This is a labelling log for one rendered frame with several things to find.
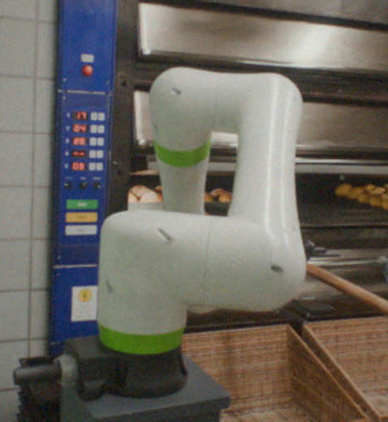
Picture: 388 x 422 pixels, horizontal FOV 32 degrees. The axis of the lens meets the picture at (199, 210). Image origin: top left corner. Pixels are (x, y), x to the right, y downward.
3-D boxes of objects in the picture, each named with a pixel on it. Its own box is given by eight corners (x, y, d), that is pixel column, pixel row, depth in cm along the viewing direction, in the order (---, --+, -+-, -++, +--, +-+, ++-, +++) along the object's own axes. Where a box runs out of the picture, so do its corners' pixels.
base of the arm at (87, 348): (24, 419, 85) (25, 374, 84) (2, 372, 98) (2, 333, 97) (206, 389, 97) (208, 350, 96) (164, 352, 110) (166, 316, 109)
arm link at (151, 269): (198, 360, 92) (208, 225, 89) (86, 350, 93) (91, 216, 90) (205, 328, 105) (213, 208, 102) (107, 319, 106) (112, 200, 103)
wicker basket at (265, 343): (130, 418, 215) (134, 336, 210) (282, 396, 238) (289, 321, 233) (189, 506, 171) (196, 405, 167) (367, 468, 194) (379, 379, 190)
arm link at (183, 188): (162, 173, 131) (217, 161, 133) (148, 136, 139) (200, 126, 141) (169, 284, 158) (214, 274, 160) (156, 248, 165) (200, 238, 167)
